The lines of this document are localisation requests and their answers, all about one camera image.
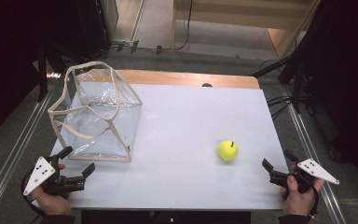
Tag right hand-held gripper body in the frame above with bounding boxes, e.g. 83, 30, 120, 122
268, 158, 340, 194

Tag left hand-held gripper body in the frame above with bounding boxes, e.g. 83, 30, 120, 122
22, 155, 86, 198

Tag yellow-green apple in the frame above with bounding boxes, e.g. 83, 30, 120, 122
216, 139, 240, 161

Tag clear plastic tote bag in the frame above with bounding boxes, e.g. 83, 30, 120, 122
47, 61, 144, 163

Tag person's right hand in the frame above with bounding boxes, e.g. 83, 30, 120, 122
280, 165, 326, 217

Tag person's left hand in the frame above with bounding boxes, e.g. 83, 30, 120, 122
31, 163, 73, 217

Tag person's right sleeve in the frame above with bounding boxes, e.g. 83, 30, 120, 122
278, 214, 312, 224

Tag person's sleeve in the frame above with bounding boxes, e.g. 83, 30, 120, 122
278, 214, 312, 224
40, 214, 76, 224

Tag person's left sleeve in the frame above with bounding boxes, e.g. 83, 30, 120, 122
40, 214, 76, 224

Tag black stand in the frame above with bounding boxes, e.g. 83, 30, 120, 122
36, 43, 67, 103
251, 52, 309, 115

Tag white table mat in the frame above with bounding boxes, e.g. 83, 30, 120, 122
32, 81, 291, 211

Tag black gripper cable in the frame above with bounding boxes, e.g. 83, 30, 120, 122
308, 185, 321, 217
21, 171, 46, 217

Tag black floor cables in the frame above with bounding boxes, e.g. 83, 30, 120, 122
266, 59, 296, 120

